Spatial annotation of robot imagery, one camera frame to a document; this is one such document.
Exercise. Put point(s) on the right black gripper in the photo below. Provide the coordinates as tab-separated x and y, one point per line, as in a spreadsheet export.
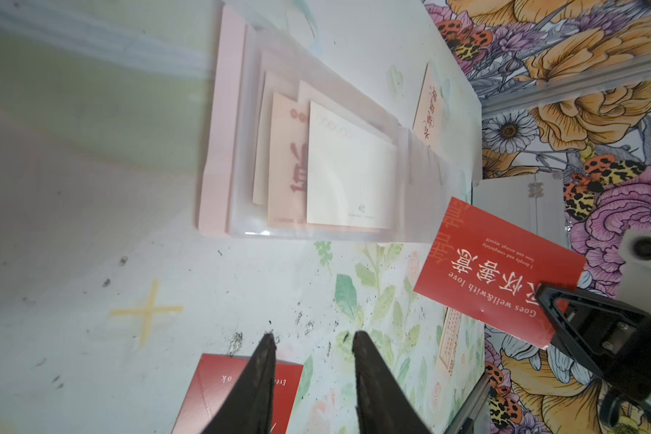
610	338

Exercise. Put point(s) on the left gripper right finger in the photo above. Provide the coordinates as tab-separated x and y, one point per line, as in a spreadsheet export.
381	404

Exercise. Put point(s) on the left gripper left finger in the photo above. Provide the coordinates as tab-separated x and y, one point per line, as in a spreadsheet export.
249	406

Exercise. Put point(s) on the red landscape greeting card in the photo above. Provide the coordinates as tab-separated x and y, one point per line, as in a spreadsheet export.
489	269

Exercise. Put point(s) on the cream card with red characters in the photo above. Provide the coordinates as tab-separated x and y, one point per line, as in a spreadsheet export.
288	162

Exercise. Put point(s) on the pink photo album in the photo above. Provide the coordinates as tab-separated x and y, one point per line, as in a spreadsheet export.
369	178

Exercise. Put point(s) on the red card with white characters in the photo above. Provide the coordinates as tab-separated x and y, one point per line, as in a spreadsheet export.
212	382

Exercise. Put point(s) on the cream card with framed text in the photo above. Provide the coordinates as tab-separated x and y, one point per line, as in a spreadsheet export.
448	344

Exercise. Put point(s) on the silver metal case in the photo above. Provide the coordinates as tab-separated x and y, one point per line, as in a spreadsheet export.
533	202

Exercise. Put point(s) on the small pink card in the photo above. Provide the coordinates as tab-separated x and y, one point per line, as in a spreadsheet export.
430	110

